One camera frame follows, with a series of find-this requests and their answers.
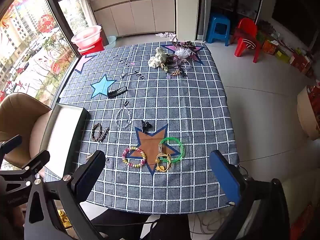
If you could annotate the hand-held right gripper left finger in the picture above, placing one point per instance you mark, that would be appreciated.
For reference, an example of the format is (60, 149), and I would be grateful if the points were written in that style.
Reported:
(87, 177)

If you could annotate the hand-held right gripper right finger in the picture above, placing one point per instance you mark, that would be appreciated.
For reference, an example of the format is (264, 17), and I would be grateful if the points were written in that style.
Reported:
(225, 177)

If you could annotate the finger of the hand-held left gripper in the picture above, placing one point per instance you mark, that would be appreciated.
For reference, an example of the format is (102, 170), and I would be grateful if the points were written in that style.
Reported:
(11, 143)
(37, 159)

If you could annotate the silver feather earrings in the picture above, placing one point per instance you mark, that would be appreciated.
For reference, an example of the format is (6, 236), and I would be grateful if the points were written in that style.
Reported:
(88, 157)

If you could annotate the white jewelry tray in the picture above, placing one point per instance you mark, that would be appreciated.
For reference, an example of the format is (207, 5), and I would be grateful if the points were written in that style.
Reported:
(62, 130)

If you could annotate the green translucent bangle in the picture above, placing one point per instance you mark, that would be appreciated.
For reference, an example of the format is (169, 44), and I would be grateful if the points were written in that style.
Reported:
(181, 150)

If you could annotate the black claw hair clip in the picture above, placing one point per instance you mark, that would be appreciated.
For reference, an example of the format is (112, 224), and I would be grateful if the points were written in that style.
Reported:
(146, 125)

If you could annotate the beige padded chair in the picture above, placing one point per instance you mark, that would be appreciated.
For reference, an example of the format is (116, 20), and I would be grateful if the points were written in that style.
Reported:
(20, 110)

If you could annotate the silver metal bar clasp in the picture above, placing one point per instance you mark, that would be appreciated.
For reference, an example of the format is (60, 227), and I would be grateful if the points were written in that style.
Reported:
(103, 135)

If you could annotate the grey plaid star tablecloth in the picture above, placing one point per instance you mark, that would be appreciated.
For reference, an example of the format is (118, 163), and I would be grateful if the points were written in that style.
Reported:
(175, 105)

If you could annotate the black snap hair clip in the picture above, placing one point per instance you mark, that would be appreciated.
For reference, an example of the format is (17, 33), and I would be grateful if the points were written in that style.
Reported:
(116, 92)

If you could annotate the round beige box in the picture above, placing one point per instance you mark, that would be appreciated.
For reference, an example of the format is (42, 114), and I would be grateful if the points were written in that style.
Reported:
(307, 112)

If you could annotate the small silver earring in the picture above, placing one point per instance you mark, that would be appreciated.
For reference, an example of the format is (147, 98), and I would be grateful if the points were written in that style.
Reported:
(123, 75)

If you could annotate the gold flower hair clip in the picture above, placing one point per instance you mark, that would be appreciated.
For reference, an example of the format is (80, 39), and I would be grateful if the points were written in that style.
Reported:
(176, 73)

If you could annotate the red window decoration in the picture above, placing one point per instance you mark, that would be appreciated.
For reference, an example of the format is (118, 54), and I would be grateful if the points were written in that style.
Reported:
(46, 23)

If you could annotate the red plastic bucket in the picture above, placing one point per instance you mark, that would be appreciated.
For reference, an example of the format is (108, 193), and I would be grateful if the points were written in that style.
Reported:
(93, 47)

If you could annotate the green gold hair ornament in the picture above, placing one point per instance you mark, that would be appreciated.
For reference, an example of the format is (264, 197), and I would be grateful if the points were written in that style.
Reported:
(164, 67)

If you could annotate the white lace scrunchie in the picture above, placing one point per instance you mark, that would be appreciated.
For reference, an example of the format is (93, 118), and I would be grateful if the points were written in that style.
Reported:
(182, 53)

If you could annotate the cream polka dot scrunchie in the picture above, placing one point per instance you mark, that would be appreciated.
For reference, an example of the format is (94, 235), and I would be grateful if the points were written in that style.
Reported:
(157, 57)

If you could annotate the row of gift boxes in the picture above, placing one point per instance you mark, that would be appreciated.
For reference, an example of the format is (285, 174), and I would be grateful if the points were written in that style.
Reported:
(297, 60)

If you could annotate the dark floral hair bow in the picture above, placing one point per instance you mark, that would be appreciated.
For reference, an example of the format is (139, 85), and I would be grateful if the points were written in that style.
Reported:
(183, 45)

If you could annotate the light blue plastic basin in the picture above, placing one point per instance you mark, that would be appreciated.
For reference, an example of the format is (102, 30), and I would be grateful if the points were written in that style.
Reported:
(111, 40)

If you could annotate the red plastic child chair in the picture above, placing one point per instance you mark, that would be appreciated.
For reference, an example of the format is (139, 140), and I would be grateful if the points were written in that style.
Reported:
(246, 30)

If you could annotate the white cloth on floor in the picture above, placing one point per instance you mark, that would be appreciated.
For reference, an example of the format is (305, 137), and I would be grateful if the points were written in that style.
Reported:
(165, 34)

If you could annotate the blue plastic stool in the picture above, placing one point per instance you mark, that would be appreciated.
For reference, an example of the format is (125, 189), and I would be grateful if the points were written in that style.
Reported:
(217, 20)

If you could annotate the white low cabinet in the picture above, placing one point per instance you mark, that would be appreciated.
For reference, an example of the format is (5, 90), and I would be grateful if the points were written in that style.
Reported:
(135, 15)

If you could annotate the black television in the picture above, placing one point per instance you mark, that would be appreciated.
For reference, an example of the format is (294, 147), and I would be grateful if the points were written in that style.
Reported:
(295, 10)

